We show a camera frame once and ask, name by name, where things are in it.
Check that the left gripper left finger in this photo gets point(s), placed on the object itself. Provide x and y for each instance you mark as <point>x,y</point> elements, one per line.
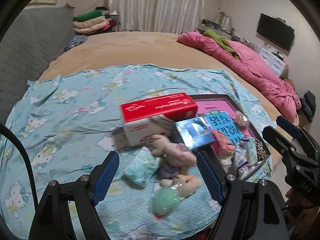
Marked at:
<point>52,218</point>

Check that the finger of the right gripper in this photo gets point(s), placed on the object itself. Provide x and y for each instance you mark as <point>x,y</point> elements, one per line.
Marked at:
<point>279,143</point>
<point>290,127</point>

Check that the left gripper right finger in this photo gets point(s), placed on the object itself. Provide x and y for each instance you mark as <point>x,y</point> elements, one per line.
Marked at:
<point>248,210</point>

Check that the pink roll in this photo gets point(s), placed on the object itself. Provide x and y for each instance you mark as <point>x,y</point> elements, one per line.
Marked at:
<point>222,145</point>

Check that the white blue wipes packet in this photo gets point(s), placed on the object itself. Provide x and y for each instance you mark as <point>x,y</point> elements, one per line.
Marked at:
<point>240,162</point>

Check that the leopard print pouch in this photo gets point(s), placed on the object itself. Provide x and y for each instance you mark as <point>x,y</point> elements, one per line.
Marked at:
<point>261,153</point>

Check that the pink quilt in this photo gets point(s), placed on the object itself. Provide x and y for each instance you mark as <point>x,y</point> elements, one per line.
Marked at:
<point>252,68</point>

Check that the white drawer cabinet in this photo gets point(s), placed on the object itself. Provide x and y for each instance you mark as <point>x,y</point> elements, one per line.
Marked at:
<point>277,65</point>

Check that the pink blue book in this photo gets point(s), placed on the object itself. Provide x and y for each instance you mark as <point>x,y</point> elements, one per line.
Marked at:
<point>219,113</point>

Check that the green fluffy ball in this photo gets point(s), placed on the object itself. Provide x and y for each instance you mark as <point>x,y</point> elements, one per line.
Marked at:
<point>165,201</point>

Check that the beige bunny plush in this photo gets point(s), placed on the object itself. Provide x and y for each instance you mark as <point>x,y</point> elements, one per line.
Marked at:
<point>175,158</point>

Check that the dark blue small box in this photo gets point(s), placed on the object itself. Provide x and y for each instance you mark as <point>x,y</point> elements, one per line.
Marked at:
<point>194,133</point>

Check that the teal cartoon bedsheet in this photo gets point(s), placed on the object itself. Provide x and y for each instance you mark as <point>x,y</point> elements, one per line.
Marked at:
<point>125,212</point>

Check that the mint tissue pack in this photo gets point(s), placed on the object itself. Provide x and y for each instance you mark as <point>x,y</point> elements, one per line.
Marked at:
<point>141,169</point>

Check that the green garment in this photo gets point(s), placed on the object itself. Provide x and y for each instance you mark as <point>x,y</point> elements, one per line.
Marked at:
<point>221,41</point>

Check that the cluttered side table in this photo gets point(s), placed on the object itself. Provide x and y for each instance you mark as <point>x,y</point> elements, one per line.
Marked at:
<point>222,25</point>

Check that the red white tissue box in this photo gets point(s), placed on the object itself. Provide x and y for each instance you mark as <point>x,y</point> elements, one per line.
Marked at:
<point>157,115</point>

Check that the white curtain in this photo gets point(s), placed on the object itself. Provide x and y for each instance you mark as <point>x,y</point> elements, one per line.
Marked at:
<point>167,16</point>

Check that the tan bed blanket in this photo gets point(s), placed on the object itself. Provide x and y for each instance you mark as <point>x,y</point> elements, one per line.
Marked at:
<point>137,50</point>

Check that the dark floral pillow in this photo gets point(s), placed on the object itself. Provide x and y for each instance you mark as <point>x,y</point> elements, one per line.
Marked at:
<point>75,41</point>

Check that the grey quilted headboard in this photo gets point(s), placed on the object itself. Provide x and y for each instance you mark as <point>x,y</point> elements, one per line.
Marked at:
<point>37,37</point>

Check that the stack of folded blankets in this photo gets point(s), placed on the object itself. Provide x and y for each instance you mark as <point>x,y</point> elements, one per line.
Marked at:
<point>98,21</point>

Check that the dark frame pink tray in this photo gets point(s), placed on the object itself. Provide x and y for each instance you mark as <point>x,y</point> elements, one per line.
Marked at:
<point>256,169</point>

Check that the black wall television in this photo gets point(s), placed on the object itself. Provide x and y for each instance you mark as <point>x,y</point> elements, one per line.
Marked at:
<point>277,31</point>

